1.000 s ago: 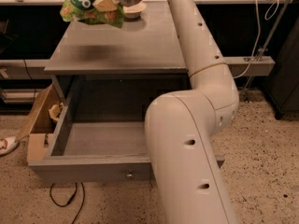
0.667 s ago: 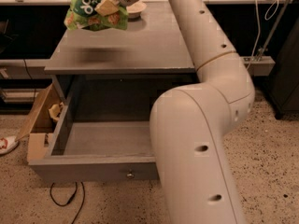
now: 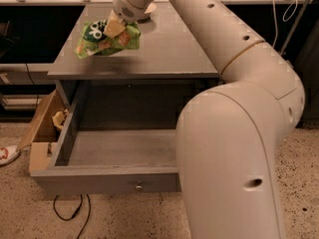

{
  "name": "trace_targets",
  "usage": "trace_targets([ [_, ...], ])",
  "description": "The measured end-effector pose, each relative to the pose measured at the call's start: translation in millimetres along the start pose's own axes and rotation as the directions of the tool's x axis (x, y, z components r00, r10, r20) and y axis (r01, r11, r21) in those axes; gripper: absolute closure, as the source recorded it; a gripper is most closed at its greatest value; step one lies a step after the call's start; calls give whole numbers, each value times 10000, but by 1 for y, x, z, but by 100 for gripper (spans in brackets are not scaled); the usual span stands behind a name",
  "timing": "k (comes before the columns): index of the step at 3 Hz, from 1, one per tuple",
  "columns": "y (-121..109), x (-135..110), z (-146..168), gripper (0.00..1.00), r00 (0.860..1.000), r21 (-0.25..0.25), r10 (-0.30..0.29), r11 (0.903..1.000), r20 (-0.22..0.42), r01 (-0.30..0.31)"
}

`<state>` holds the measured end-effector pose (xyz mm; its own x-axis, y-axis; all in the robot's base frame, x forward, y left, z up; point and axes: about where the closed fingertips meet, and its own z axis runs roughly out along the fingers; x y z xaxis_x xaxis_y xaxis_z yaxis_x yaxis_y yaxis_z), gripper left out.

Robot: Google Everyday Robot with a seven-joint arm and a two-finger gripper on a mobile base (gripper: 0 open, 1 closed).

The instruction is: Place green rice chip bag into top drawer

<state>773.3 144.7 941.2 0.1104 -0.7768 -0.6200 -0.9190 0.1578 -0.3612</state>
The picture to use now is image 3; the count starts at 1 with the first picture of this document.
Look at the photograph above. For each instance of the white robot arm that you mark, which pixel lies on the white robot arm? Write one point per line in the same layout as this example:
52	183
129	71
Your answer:
226	137

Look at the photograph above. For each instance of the white red shoe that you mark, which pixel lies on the white red shoe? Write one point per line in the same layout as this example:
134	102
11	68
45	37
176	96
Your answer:
8	154

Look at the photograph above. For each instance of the grey wall ledge rail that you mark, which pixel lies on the grey wall ledge rail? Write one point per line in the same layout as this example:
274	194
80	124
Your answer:
25	74

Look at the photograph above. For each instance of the brown cardboard box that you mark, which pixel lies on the brown cardboard box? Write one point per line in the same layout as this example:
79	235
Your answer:
41	136

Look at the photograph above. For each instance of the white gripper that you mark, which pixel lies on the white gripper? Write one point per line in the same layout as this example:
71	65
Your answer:
124	8

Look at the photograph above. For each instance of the grey open top drawer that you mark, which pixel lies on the grey open top drawer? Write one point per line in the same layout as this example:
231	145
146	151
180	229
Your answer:
109	160

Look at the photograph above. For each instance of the grey cabinet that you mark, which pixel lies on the grey cabinet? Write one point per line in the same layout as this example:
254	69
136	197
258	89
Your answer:
143	88

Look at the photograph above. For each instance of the green rice chip bag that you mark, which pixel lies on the green rice chip bag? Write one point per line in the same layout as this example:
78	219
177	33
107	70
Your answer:
93	41

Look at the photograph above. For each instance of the white paper bowl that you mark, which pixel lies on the white paper bowl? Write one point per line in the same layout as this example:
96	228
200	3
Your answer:
148	12

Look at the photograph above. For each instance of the crumpled yellow paper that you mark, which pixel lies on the crumpled yellow paper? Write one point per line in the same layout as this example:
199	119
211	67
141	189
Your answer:
59	118

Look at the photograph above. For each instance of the metal drawer knob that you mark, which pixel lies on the metal drawer knob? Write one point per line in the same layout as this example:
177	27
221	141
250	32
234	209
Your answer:
139	186

